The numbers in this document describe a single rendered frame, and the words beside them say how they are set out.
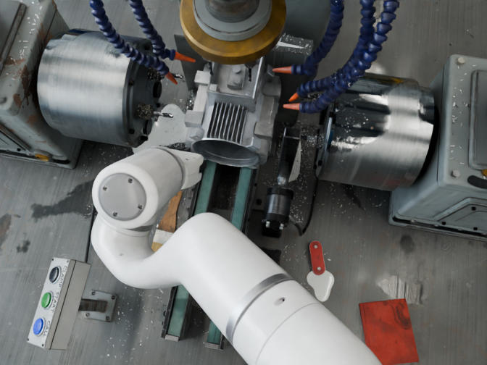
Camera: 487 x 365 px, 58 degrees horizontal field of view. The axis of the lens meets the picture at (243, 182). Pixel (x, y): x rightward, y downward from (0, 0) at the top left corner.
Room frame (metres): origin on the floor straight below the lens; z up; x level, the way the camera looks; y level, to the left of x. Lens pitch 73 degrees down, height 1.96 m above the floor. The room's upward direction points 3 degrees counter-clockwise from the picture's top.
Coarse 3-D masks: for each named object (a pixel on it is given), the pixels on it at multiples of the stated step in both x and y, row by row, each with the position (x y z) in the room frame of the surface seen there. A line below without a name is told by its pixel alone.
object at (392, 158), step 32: (352, 96) 0.41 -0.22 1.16; (384, 96) 0.41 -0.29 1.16; (416, 96) 0.41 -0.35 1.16; (320, 128) 0.43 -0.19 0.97; (352, 128) 0.35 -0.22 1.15; (384, 128) 0.34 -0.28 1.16; (416, 128) 0.34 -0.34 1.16; (320, 160) 0.31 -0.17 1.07; (352, 160) 0.30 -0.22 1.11; (384, 160) 0.29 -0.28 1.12; (416, 160) 0.29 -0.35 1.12
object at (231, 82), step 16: (224, 64) 0.53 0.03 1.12; (240, 64) 0.53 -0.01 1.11; (256, 64) 0.53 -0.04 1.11; (224, 80) 0.49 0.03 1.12; (240, 80) 0.48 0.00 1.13; (256, 80) 0.47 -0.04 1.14; (208, 96) 0.45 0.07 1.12; (224, 96) 0.44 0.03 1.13; (240, 96) 0.43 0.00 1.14; (256, 96) 0.45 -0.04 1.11
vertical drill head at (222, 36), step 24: (192, 0) 0.52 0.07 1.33; (216, 0) 0.46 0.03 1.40; (240, 0) 0.45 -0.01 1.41; (264, 0) 0.49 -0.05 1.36; (192, 24) 0.47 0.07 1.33; (216, 24) 0.45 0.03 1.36; (240, 24) 0.45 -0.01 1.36; (264, 24) 0.46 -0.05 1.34; (192, 48) 0.44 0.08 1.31; (216, 48) 0.42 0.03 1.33; (240, 48) 0.42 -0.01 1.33; (264, 48) 0.42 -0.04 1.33
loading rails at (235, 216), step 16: (272, 144) 0.46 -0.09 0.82; (208, 160) 0.38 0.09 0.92; (208, 176) 0.34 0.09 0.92; (240, 176) 0.34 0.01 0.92; (256, 176) 0.34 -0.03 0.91; (192, 192) 0.33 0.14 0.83; (208, 192) 0.30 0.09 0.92; (240, 192) 0.30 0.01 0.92; (192, 208) 0.26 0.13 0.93; (208, 208) 0.26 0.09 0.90; (240, 208) 0.26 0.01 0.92; (256, 208) 0.28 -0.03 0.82; (240, 224) 0.22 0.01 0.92; (176, 288) 0.07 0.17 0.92; (176, 304) 0.04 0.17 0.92; (192, 304) 0.04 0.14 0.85; (160, 320) 0.01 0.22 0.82; (176, 320) 0.00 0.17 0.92; (160, 336) -0.03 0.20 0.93; (176, 336) -0.03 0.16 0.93; (208, 336) -0.03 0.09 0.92; (224, 336) -0.03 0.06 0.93
